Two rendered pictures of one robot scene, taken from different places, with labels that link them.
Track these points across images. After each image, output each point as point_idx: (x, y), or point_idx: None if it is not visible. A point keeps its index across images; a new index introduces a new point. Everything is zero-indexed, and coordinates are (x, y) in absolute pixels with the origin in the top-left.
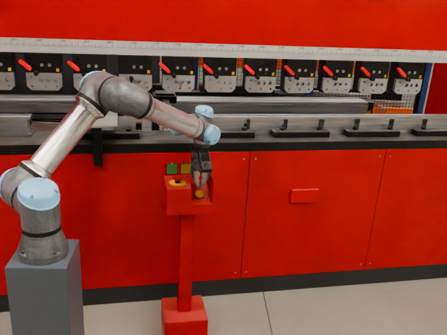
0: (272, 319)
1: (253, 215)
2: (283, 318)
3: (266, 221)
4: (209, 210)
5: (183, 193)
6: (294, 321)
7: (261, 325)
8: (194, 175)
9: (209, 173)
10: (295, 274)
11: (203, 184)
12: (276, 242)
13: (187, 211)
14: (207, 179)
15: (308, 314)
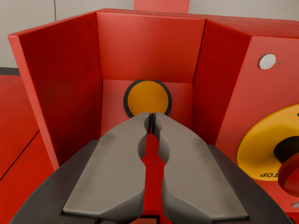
0: (51, 17)
1: (22, 130)
2: (37, 15)
3: (4, 121)
4: (114, 9)
5: (296, 31)
6: (22, 7)
7: (65, 8)
8: (220, 175)
9: (63, 180)
10: (8, 75)
11: (132, 117)
12: (8, 99)
13: (213, 16)
14: (98, 141)
15: (2, 16)
